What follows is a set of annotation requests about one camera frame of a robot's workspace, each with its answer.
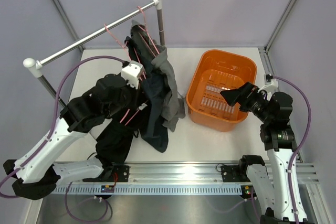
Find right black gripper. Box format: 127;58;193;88
220;81;272;123

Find dark navy shorts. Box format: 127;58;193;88
124;36;169;153

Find pink hanger of black shorts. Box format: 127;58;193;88
119;102;147;125

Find black shorts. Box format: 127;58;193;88
96;85;145;166

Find pink hanger of navy shorts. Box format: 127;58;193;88
103;23;141;65

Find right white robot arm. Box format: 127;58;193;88
220;82;308;223

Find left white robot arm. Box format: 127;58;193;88
3;74;140;200

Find grey shorts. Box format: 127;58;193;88
130;20;185;132

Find pink hanger of grey shorts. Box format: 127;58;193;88
137;6;160;57

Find orange plastic basket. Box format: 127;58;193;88
186;49;257;132

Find silver clothes rack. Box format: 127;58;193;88
23;0;165;107

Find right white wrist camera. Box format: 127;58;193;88
261;74;278;93

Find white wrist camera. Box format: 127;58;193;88
261;74;278;93
120;61;144;90

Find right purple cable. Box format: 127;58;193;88
271;76;312;224

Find purple cable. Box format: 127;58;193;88
0;55;130;198
271;76;312;224

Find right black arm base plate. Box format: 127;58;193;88
220;165;250;183

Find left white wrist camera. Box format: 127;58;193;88
120;61;144;90

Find aluminium mounting rail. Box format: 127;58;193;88
52;162;320;184

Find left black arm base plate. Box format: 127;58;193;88
82;165;130;183

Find white slotted cable duct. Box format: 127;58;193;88
52;183;242;195

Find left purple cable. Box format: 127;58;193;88
0;55;130;198

